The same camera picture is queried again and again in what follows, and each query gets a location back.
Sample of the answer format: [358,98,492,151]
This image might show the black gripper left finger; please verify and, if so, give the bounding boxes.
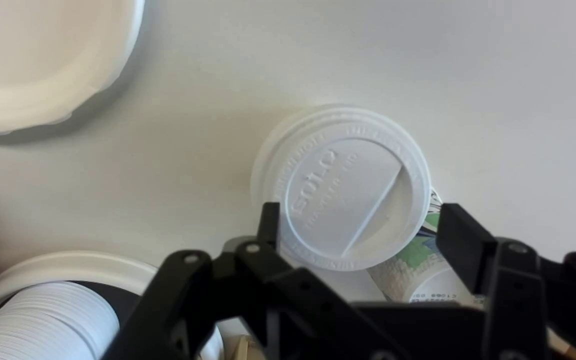
[236,201,395,360]

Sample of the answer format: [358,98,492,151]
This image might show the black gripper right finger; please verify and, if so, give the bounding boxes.
[435,204,547,360]

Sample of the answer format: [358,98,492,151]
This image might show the patterned paper cup with lid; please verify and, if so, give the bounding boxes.
[368,192,479,306]

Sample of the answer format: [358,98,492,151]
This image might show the white plastic cup lid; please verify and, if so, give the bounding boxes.
[249,105,432,272]

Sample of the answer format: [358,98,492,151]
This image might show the white lid stack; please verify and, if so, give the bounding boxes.
[0,282,120,360]

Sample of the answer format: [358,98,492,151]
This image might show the white paper plate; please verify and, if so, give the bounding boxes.
[0,0,145,134]

